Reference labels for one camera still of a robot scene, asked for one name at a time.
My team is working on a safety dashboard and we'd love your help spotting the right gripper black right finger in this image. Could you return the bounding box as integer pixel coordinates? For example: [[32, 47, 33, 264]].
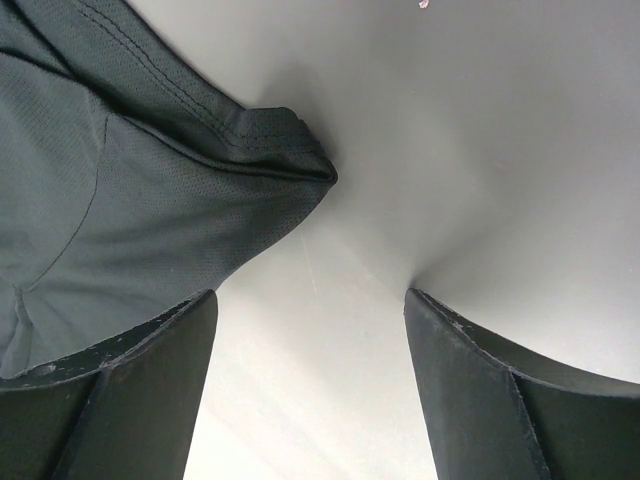
[[404, 288, 639, 479]]

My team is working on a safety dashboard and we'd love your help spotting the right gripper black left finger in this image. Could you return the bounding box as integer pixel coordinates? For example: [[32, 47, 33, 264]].
[[1, 290, 218, 480]]

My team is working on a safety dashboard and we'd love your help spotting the black t shirt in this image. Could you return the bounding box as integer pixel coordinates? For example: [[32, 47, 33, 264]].
[[1, 1, 337, 378]]

